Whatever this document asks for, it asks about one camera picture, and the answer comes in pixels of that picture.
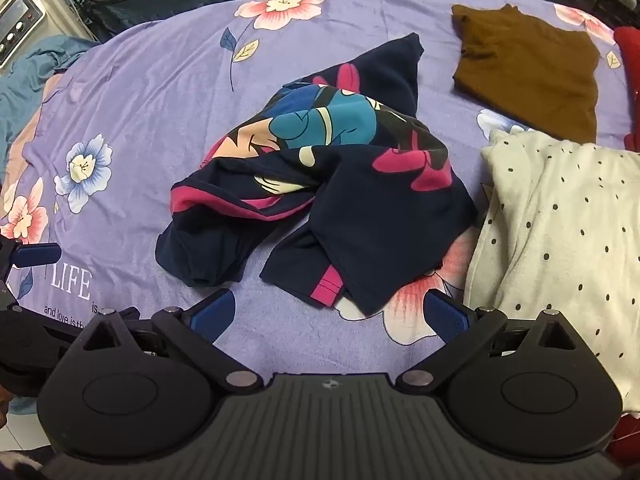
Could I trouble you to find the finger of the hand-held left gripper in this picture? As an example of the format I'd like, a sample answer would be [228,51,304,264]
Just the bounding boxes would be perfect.
[0,239,62,311]

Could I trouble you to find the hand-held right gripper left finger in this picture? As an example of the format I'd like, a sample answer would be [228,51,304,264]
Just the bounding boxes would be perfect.
[81,288,262,394]

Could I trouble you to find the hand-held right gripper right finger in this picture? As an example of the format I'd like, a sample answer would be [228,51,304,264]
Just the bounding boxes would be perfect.
[398,289,582,394]

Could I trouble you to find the navy cartoon print t-shirt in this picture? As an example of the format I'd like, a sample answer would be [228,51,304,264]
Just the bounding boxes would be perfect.
[155,32,479,319]

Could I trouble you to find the white polka dot garment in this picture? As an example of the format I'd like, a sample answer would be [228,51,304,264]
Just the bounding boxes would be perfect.
[462,129,640,413]

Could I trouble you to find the teal blanket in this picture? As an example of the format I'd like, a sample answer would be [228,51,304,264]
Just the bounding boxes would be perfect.
[0,35,98,171]

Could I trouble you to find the white control box with knobs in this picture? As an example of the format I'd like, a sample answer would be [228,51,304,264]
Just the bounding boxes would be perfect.
[0,0,47,68]

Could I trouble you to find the brown folded garment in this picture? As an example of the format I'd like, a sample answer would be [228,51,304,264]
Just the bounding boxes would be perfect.
[451,4,601,144]

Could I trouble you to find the red garment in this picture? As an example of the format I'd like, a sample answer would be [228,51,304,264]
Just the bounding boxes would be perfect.
[614,26,640,153]

